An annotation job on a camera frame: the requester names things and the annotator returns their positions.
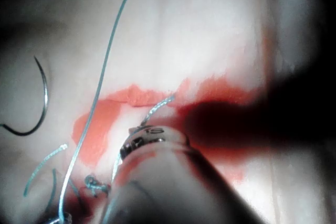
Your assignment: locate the right arm needle driver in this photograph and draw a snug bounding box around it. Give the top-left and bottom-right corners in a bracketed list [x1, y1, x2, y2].
[119, 125, 191, 160]

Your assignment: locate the blue thread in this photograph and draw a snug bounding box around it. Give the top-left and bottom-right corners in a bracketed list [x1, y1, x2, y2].
[23, 0, 176, 224]

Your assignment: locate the curved steel needle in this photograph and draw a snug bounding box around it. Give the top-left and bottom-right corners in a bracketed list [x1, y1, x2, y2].
[0, 55, 50, 137]

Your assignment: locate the blue stitching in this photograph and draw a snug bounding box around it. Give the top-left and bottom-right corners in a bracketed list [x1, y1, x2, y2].
[84, 174, 110, 198]

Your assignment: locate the tissue pad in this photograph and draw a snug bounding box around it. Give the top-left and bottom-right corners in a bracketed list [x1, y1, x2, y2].
[0, 0, 336, 224]

